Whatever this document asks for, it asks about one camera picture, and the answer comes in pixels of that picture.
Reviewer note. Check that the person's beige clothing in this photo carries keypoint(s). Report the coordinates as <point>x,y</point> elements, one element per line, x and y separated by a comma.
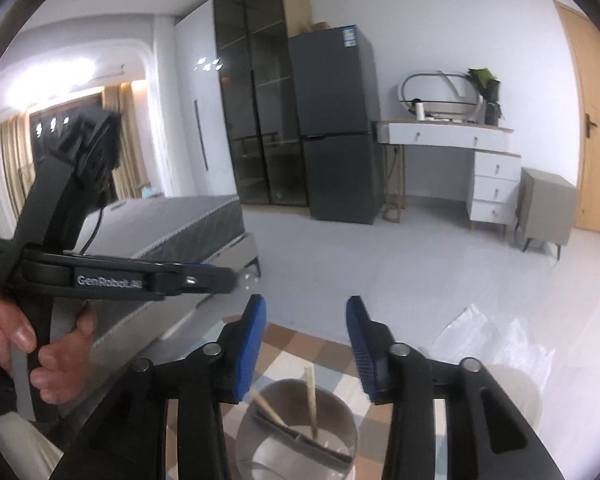
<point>25,450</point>

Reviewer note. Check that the grey bed frame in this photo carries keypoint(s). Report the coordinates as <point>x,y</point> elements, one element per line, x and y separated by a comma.
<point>155,320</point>

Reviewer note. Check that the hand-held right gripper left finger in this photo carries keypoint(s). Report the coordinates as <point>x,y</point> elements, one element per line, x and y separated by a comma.
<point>247,355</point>

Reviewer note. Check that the grey mattress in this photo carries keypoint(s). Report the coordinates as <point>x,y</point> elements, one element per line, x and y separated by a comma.
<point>180,220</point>

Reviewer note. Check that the oval mirror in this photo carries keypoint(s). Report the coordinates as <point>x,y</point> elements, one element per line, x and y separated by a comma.
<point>440,95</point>

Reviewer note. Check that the person's left hand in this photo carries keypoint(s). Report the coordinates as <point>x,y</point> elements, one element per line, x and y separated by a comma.
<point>60,365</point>

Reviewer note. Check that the clear plastic bag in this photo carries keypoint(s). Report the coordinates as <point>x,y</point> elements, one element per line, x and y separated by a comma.
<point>495,330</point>

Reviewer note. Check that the white dressing table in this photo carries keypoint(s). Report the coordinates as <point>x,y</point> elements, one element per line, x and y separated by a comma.
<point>495,175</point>

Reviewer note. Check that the white bottle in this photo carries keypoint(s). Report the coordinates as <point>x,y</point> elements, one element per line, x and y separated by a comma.
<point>420,111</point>

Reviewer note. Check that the light wooden chopstick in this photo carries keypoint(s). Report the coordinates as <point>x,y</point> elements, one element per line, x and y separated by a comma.
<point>311,400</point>
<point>267,406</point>

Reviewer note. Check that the dark wrapped plant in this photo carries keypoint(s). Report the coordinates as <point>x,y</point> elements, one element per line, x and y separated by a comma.
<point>490,95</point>

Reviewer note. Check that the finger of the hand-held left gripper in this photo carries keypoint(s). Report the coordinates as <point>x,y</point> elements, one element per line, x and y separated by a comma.
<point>205,280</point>

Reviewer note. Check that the checked tablecloth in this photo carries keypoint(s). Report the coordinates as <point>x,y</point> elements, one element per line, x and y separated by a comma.
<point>300,350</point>

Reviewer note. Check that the wooden door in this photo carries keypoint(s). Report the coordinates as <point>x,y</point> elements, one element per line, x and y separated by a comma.
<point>595,75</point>

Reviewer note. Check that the cardboard box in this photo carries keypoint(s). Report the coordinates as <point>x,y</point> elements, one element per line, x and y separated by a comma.
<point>320,25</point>

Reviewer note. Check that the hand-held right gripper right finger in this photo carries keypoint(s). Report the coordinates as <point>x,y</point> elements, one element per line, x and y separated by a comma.
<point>361,350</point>

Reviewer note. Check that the grey white utensil holder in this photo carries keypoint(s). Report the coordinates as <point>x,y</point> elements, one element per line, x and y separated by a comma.
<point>260,460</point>

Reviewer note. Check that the beige curtain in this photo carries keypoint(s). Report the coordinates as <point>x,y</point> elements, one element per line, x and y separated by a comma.
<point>130,150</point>
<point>15,165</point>

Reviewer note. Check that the wooden stool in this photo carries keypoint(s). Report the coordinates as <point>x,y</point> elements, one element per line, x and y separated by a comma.
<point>394,200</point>

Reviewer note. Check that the grey nightstand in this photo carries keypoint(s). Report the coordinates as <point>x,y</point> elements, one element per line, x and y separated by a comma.
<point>545,210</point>

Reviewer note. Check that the white wardrobe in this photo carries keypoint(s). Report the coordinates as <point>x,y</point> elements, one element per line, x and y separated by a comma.
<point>195,60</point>

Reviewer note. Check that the dark glass cabinet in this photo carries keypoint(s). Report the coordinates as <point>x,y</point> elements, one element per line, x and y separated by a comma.
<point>260,110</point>

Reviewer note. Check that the grey refrigerator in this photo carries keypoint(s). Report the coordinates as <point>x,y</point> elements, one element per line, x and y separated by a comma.
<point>335,125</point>

